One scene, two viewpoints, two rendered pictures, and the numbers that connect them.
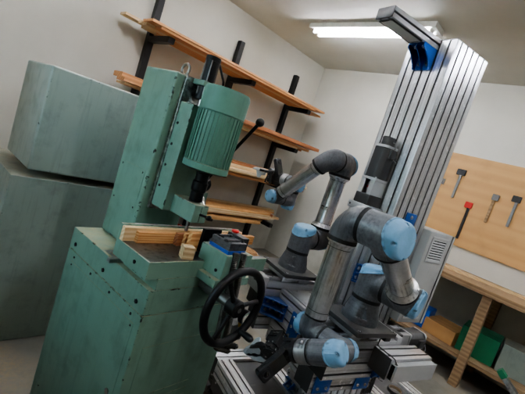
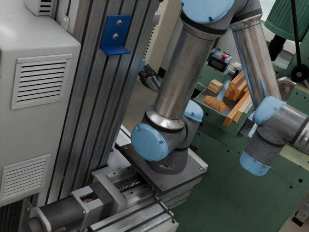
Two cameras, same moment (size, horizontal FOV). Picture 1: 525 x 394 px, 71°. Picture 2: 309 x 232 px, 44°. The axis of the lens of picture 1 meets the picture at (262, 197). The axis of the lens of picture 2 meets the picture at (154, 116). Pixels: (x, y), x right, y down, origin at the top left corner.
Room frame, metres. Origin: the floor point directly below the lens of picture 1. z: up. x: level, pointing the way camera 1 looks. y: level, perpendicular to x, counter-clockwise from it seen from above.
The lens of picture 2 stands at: (2.79, -0.70, 1.60)
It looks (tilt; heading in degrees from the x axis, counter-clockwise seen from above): 32 degrees down; 159
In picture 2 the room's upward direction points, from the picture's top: 21 degrees clockwise
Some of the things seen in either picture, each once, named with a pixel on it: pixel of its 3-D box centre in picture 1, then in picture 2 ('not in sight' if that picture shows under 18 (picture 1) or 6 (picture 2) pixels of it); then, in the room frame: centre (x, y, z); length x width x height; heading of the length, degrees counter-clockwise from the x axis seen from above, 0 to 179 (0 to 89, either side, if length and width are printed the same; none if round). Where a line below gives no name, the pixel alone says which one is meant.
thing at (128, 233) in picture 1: (190, 235); (255, 91); (1.45, 0.23, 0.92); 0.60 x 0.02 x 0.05; 142
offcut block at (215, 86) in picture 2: not in sight; (215, 86); (1.46, 0.02, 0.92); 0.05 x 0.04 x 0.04; 46
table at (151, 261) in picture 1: (206, 261); (226, 89); (1.37, 0.13, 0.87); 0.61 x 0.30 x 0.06; 142
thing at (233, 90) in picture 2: not in sight; (238, 87); (1.44, 0.14, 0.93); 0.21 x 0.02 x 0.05; 142
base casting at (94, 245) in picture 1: (154, 263); (262, 128); (1.47, 0.34, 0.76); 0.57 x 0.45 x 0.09; 52
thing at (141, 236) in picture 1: (203, 238); (248, 95); (1.48, 0.18, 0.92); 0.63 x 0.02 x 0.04; 142
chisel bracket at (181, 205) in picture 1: (188, 210); (268, 69); (1.41, 0.26, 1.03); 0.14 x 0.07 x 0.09; 52
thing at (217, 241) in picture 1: (232, 241); (219, 58); (1.32, 0.05, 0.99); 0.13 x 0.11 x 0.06; 142
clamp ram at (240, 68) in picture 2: (214, 243); (230, 72); (1.36, 0.12, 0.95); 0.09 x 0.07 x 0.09; 142
